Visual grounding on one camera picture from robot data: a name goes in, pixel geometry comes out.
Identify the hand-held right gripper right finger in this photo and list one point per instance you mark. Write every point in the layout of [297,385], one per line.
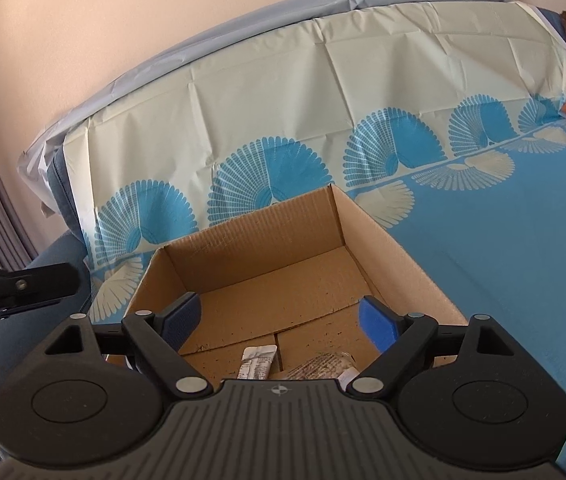
[375,321]

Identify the white snack packet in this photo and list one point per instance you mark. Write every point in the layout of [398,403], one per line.
[258,362]

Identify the clear bag of brown snacks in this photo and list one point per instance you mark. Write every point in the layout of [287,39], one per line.
[318,366]

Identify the blue fan-printed cloth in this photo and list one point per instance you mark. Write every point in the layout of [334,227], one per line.
[463,260]

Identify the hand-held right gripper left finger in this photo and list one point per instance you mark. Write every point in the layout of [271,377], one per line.
[183,319]

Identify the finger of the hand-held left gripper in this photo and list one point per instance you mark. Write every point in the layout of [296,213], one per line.
[38,282]

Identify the brown cardboard box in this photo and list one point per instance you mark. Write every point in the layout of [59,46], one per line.
[263,280]

